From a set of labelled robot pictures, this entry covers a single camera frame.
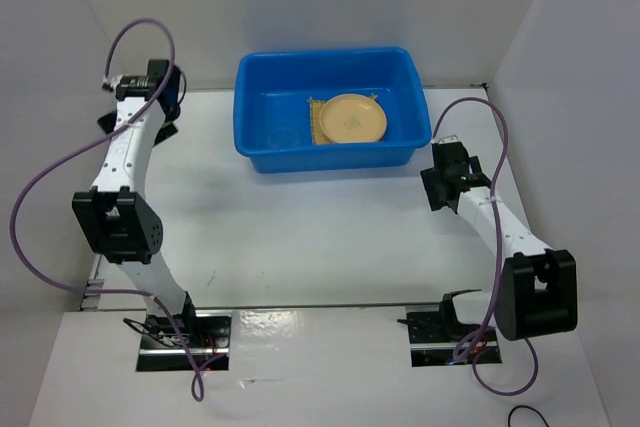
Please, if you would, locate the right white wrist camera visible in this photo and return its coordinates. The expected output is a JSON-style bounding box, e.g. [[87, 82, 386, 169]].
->
[[434, 135, 460, 145]]

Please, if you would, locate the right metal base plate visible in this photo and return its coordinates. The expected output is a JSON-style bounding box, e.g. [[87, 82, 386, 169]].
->
[[397, 303, 502, 367]]

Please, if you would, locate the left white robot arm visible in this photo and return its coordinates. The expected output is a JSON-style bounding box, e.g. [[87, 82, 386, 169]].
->
[[72, 59, 199, 347]]

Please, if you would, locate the metal base plate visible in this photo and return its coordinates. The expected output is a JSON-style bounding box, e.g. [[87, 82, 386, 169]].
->
[[123, 311, 232, 372], [397, 303, 502, 367]]

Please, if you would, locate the clear plastic cup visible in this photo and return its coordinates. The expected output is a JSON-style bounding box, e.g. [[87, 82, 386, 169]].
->
[[266, 128, 300, 150]]

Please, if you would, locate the orange plastic plate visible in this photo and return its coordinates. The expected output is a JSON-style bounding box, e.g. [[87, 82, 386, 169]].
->
[[318, 93, 389, 145]]

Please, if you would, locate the blue plastic bin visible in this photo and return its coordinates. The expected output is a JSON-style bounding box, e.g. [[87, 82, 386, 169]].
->
[[233, 47, 432, 174]]

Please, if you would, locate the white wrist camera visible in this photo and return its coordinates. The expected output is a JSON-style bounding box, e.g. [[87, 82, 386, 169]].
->
[[101, 74, 123, 93], [434, 135, 460, 145]]

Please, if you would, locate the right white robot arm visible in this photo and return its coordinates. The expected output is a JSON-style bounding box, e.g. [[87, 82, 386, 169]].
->
[[421, 141, 578, 341]]

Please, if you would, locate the bamboo woven mat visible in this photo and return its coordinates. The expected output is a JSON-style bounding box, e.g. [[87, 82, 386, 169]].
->
[[306, 94, 379, 146]]

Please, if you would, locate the black cable on floor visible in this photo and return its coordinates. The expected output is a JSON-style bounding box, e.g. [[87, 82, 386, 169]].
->
[[507, 405, 551, 427]]

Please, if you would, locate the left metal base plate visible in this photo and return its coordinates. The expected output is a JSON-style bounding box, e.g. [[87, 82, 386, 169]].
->
[[123, 311, 232, 372]]

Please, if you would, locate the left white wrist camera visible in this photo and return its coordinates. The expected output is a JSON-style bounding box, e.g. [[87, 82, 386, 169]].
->
[[101, 74, 123, 93]]

